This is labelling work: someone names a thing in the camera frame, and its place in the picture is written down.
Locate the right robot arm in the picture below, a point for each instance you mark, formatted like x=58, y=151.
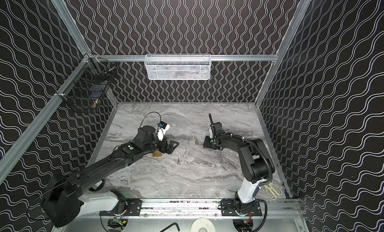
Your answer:
x=255, y=161

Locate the white tape roll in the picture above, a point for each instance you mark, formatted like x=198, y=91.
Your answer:
x=202, y=223

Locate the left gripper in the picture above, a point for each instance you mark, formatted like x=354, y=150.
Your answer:
x=165, y=146

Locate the black allen key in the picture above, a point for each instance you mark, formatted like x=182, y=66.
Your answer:
x=170, y=226

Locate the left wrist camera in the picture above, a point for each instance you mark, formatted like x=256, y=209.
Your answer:
x=163, y=127

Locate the black round puck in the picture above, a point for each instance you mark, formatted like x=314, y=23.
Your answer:
x=97, y=186

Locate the brass padlock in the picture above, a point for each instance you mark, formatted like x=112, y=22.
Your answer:
x=157, y=154

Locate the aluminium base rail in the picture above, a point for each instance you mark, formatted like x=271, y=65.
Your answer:
x=108, y=206

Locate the cream scissors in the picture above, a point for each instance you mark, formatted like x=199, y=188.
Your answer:
x=273, y=191

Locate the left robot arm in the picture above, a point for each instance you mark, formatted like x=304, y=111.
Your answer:
x=61, y=200

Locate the black wire wall basket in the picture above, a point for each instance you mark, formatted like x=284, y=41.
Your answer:
x=87, y=93

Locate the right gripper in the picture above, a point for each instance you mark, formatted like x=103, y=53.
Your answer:
x=212, y=135

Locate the white mesh wall basket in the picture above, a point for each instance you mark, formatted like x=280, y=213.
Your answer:
x=178, y=66

